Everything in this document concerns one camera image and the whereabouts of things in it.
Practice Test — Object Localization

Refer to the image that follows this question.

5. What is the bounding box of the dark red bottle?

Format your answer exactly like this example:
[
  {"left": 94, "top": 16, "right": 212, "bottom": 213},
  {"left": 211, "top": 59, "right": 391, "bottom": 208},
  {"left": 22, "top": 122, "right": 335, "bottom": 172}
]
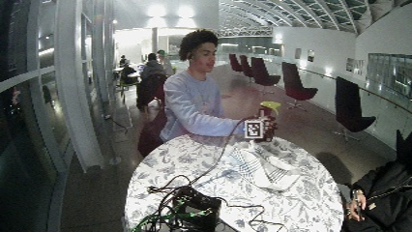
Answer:
[{"left": 258, "top": 101, "right": 283, "bottom": 121}]

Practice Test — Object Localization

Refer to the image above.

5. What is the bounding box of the white marker cube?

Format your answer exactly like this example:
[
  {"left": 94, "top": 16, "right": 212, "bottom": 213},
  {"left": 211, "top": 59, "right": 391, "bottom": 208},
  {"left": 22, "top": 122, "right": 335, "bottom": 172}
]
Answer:
[{"left": 244, "top": 119, "right": 266, "bottom": 140}]

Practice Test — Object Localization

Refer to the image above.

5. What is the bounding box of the small white object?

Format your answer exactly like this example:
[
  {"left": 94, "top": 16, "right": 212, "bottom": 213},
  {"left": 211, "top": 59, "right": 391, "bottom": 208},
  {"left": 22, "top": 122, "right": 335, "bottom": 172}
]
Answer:
[{"left": 267, "top": 155, "right": 299, "bottom": 172}]

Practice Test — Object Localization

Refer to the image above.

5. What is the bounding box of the striped white cloth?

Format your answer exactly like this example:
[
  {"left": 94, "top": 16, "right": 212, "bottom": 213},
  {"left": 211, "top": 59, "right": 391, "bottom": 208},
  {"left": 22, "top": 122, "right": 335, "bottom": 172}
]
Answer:
[{"left": 230, "top": 146, "right": 303, "bottom": 193}]

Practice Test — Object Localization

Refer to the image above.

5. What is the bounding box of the dark red swivel chair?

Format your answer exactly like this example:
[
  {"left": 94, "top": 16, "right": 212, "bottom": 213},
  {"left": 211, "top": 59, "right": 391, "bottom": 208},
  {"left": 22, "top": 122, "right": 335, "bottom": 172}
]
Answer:
[
  {"left": 239, "top": 54, "right": 255, "bottom": 79},
  {"left": 282, "top": 61, "right": 319, "bottom": 111},
  {"left": 250, "top": 56, "right": 282, "bottom": 95},
  {"left": 334, "top": 75, "right": 378, "bottom": 143},
  {"left": 228, "top": 53, "right": 244, "bottom": 73}
]

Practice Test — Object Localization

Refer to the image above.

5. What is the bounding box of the the person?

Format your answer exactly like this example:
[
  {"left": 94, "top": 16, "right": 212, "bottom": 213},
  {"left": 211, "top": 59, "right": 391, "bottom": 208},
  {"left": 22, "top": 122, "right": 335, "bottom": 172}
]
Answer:
[{"left": 159, "top": 29, "right": 259, "bottom": 143}]

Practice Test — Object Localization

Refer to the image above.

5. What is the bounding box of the floral blue white tablecloth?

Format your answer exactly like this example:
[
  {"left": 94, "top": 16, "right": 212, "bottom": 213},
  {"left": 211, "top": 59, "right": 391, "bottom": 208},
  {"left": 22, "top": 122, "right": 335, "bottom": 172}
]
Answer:
[{"left": 124, "top": 133, "right": 346, "bottom": 232}]

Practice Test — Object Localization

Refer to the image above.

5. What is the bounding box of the dark seat chair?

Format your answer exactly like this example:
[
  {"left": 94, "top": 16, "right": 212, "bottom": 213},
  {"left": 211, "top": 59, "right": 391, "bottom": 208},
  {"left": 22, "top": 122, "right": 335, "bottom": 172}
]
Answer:
[{"left": 136, "top": 109, "right": 168, "bottom": 159}]

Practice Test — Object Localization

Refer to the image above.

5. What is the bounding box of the black electronics box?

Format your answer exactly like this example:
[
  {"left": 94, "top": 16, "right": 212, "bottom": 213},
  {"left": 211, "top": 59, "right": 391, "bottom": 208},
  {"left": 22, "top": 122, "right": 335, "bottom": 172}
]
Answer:
[{"left": 171, "top": 187, "right": 223, "bottom": 232}]

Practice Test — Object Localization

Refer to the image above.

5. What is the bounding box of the long black glove cable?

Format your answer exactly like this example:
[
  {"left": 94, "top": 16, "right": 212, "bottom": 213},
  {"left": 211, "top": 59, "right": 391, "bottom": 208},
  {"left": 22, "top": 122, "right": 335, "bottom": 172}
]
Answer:
[{"left": 147, "top": 116, "right": 255, "bottom": 194}]

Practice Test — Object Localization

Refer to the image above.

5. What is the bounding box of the thin black looped cable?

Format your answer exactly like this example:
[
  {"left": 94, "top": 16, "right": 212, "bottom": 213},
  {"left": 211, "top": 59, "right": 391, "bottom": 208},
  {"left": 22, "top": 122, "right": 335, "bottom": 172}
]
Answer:
[{"left": 218, "top": 196, "right": 290, "bottom": 232}]

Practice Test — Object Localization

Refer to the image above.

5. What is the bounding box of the large glass wall panel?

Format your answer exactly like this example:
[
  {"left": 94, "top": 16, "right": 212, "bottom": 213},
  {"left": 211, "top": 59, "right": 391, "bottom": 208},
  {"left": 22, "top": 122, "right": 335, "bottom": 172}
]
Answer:
[{"left": 367, "top": 52, "right": 412, "bottom": 100}]

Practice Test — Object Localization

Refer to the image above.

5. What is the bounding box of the black floor cable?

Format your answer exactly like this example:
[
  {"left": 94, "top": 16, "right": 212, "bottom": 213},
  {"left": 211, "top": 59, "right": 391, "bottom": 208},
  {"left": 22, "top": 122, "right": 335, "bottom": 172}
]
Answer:
[{"left": 102, "top": 113, "right": 131, "bottom": 135}]

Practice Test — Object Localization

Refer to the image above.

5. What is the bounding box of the green cable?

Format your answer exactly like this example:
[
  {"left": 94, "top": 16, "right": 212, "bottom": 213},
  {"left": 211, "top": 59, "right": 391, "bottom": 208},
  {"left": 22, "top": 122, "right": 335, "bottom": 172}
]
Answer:
[{"left": 131, "top": 206, "right": 215, "bottom": 232}]

